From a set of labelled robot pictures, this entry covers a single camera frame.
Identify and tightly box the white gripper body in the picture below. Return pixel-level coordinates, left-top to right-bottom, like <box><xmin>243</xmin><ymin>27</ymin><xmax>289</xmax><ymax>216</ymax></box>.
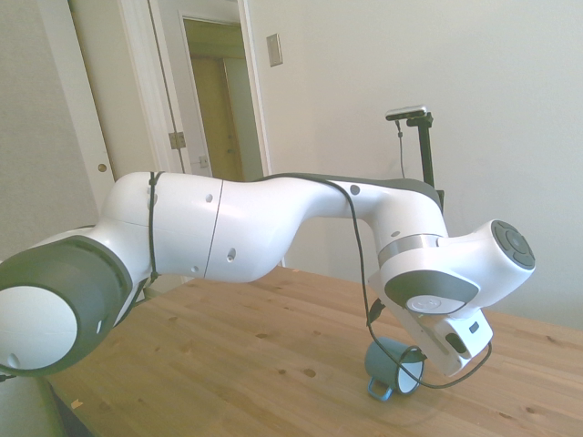
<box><xmin>394</xmin><ymin>311</ymin><xmax>466</xmax><ymax>379</ymax></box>

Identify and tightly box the white open door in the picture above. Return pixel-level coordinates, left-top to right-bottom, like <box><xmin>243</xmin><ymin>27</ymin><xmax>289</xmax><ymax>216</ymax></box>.
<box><xmin>148</xmin><ymin>0</ymin><xmax>215</xmax><ymax>178</ymax></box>

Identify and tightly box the wooden hallway door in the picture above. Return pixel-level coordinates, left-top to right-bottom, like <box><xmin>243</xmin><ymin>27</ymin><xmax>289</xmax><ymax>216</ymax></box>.
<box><xmin>189</xmin><ymin>55</ymin><xmax>247</xmax><ymax>182</ymax></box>

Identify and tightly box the black camera stand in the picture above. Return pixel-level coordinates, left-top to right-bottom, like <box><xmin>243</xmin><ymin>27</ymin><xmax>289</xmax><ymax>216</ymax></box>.
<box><xmin>405</xmin><ymin>113</ymin><xmax>446</xmax><ymax>215</ymax></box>

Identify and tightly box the white door with knob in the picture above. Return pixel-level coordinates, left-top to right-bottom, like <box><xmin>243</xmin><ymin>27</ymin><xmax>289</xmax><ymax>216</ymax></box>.
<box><xmin>67</xmin><ymin>0</ymin><xmax>160</xmax><ymax>192</ymax></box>

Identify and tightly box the beige wall switch plate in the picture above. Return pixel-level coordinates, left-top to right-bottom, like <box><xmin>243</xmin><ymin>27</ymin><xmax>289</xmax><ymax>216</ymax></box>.
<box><xmin>265</xmin><ymin>33</ymin><xmax>284</xmax><ymax>69</ymax></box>

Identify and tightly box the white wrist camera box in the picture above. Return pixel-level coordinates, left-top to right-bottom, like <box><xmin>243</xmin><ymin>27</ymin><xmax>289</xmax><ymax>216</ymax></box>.
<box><xmin>442</xmin><ymin>315</ymin><xmax>495</xmax><ymax>368</ymax></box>

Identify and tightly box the blue enamel mug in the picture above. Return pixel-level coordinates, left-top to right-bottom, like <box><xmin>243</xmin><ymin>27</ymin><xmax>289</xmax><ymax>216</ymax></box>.
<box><xmin>363</xmin><ymin>336</ymin><xmax>428</xmax><ymax>403</ymax></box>

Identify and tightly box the silver exterior camera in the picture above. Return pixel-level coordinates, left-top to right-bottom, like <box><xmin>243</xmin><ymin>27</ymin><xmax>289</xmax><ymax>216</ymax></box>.
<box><xmin>385</xmin><ymin>105</ymin><xmax>431</xmax><ymax>123</ymax></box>

